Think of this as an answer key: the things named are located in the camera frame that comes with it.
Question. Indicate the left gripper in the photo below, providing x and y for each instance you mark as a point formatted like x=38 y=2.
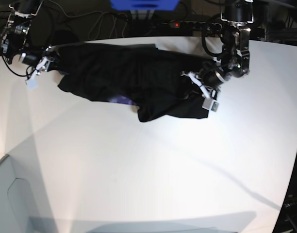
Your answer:
x=208 y=80

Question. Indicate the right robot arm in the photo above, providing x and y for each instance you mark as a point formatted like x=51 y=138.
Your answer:
x=14 y=38

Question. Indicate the grey cabinet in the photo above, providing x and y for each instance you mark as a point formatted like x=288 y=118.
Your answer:
x=17 y=204

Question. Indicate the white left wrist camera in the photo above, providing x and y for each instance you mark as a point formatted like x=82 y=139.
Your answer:
x=210 y=104

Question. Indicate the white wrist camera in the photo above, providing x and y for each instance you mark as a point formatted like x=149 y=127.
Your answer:
x=210 y=104
x=31 y=82

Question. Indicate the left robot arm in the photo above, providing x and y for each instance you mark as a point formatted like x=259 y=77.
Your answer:
x=234 y=59

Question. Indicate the blue box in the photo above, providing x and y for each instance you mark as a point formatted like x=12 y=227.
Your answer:
x=125 y=5

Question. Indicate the black power strip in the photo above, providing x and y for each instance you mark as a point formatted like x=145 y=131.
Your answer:
x=194 y=28

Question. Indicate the black T-shirt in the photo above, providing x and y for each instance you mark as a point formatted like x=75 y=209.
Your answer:
x=149 y=77

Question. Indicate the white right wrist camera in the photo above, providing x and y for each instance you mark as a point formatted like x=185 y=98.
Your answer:
x=31 y=82

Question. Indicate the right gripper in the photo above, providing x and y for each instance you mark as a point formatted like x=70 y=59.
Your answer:
x=42 y=60

